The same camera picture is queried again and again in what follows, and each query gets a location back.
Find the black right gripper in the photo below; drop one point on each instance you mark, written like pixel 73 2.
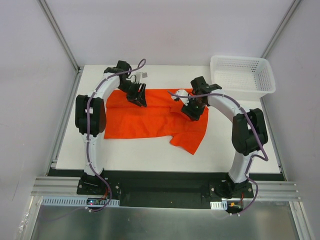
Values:
pixel 193 110

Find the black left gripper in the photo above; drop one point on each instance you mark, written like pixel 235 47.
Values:
pixel 135 93

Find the orange t shirt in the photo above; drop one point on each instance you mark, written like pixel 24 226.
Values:
pixel 160 118

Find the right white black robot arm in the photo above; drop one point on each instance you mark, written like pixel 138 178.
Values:
pixel 248 135

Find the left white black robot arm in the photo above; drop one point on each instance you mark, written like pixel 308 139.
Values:
pixel 91 113

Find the white plastic basket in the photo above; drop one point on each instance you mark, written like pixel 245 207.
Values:
pixel 243 78

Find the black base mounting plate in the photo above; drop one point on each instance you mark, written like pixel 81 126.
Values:
pixel 164 189

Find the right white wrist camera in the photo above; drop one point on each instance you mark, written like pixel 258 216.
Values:
pixel 183 96

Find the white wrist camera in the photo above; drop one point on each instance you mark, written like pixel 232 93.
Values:
pixel 138 76
pixel 183 96

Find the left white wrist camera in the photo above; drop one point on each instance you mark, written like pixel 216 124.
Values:
pixel 138 76

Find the right white cable duct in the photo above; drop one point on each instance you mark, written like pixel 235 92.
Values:
pixel 219 205

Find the white cable duct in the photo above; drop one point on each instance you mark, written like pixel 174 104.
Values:
pixel 219 205
pixel 70 201

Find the left white cable duct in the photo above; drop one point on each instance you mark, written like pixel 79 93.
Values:
pixel 70 201

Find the left aluminium frame post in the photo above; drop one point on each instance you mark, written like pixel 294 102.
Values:
pixel 59 34

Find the aluminium frame post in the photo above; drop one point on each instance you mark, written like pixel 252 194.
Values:
pixel 293 7
pixel 59 34

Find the aluminium front rail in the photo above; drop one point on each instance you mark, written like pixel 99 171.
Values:
pixel 286 191

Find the right aluminium frame post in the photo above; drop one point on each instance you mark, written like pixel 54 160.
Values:
pixel 293 7

